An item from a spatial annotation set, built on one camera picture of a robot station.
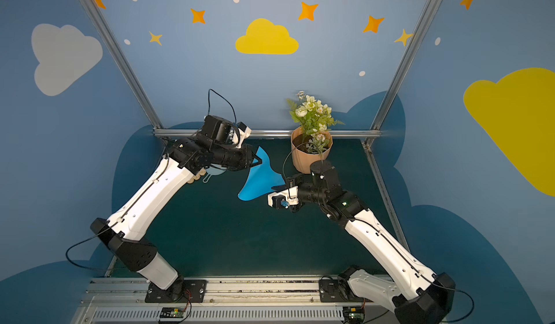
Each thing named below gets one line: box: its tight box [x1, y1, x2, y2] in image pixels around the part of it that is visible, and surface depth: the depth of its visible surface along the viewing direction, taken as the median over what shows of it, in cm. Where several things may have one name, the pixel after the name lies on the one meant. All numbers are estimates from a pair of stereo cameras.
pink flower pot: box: [290, 125, 334, 175], surface depth 100 cm
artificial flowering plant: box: [286, 91, 346, 157], surface depth 95 cm
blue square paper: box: [237, 146, 286, 202], surface depth 69 cm
